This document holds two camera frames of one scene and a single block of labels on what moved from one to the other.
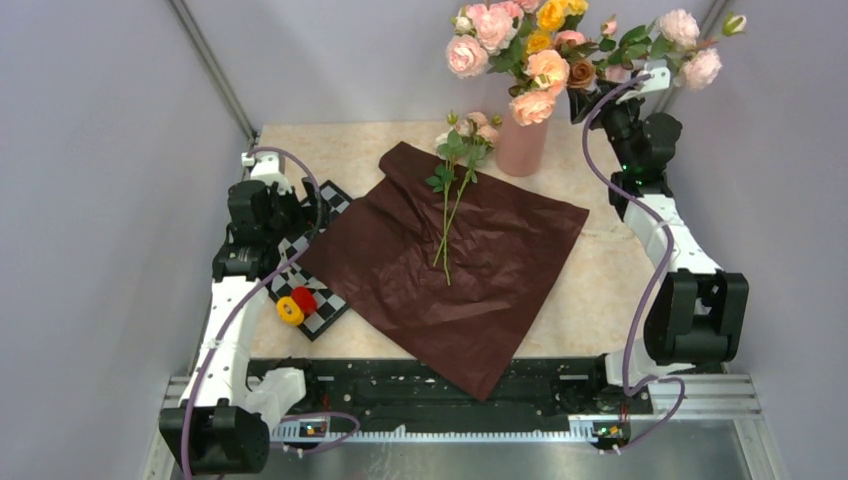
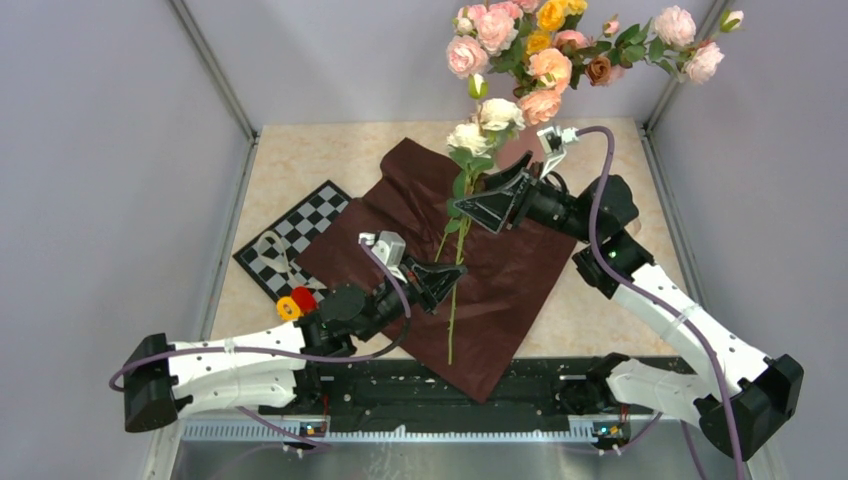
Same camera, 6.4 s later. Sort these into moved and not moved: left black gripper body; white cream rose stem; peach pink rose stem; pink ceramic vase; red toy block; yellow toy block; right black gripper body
Moved: right black gripper body; white cream rose stem; left black gripper body
Not moved: yellow toy block; red toy block; peach pink rose stem; pink ceramic vase
